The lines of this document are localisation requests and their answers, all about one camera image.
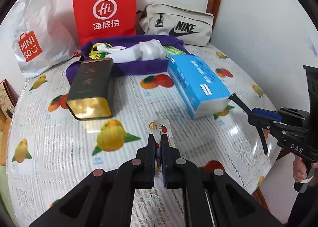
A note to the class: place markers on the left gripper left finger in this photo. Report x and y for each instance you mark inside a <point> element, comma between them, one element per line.
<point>104,198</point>

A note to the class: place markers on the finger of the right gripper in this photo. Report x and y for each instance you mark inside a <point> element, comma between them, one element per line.
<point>276,116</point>
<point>260,120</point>

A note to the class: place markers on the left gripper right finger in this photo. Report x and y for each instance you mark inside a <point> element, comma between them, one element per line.
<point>210,198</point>

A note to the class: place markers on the light green tissue packet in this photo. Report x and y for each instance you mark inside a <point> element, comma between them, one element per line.
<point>171,50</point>

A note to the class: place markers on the white sponge block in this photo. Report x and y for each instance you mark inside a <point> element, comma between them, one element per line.
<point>124,55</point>

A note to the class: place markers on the green wet wipes packet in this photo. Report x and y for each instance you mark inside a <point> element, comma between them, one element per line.
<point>100,50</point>

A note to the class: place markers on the person right hand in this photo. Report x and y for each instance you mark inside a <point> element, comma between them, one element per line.
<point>299,169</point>

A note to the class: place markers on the blue tissue pack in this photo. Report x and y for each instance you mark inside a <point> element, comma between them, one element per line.
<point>203,93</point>

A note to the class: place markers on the fruit print sticker card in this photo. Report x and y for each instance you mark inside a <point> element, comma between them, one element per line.
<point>159,127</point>

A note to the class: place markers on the dark green tea tin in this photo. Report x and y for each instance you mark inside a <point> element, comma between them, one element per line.
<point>91,92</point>

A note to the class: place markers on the beige Nike waist bag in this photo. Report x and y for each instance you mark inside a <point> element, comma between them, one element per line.
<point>192,27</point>

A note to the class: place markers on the purple towel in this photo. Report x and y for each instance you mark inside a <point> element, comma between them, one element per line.
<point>129,68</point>

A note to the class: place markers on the cardboard box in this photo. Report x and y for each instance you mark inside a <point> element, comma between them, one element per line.
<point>8,99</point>

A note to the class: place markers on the white Miniso plastic bag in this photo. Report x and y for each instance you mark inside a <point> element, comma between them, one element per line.
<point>39,39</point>

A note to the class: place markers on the red paper shopping bag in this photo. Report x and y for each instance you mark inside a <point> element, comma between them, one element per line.
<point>104,18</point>

